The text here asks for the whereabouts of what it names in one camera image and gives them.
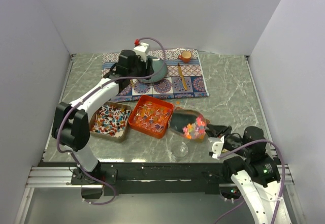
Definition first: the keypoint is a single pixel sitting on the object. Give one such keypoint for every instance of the patterned cloth placemat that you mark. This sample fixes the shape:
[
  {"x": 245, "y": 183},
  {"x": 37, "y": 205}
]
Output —
[{"x": 170, "y": 87}]

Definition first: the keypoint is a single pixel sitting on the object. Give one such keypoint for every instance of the silver metal scoop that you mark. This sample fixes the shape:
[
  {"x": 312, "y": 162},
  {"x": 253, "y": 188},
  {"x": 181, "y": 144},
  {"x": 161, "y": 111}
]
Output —
[{"x": 189, "y": 124}]

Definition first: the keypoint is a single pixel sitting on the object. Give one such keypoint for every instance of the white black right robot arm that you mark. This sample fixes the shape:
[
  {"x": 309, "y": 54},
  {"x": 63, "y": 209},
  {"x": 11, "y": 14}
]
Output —
[{"x": 255, "y": 174}]

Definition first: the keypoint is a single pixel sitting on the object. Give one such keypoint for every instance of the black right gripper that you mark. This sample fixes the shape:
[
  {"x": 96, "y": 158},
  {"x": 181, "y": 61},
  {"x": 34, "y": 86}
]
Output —
[{"x": 218, "y": 130}]

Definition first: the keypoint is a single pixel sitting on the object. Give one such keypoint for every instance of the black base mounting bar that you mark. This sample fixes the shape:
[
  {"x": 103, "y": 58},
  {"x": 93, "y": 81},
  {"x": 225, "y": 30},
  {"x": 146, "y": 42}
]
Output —
[{"x": 155, "y": 178}]

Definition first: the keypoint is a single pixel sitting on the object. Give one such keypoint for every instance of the brown tin of lollipops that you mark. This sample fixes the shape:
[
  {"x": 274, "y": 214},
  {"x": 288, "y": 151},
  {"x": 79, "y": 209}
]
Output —
[{"x": 110, "y": 121}]

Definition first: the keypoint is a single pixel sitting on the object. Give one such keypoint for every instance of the orange tray of candies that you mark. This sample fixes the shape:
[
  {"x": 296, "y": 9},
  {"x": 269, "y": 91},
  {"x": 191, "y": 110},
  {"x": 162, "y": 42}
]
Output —
[{"x": 150, "y": 116}]

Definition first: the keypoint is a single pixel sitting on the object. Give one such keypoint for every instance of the gold knife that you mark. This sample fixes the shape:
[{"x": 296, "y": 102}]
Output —
[{"x": 182, "y": 77}]

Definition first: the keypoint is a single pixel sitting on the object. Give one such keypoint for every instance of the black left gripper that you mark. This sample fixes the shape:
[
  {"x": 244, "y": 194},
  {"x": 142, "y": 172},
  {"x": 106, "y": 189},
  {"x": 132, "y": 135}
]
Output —
[{"x": 147, "y": 70}]

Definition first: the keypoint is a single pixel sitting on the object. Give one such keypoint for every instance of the gold tin of star candies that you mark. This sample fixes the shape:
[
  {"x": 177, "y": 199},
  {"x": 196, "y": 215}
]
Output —
[{"x": 207, "y": 122}]

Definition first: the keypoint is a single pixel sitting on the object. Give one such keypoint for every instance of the orange coffee cup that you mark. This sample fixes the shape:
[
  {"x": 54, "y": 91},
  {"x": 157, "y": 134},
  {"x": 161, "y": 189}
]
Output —
[{"x": 185, "y": 56}]

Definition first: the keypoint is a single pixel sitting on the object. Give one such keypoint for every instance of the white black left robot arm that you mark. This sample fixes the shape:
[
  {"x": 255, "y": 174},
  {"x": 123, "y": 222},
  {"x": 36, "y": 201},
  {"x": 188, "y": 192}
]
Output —
[{"x": 71, "y": 121}]

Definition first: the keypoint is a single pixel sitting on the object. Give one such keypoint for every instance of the aluminium frame rail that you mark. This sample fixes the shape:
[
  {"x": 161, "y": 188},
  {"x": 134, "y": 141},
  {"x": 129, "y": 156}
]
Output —
[{"x": 54, "y": 177}]

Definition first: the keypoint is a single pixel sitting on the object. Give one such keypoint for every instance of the teal ceramic plate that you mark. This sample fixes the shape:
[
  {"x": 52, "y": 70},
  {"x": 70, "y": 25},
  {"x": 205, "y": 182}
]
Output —
[{"x": 158, "y": 70}]

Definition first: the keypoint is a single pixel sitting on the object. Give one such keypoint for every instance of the clear plastic jar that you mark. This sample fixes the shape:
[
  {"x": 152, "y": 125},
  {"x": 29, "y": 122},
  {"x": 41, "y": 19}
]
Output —
[{"x": 179, "y": 150}]

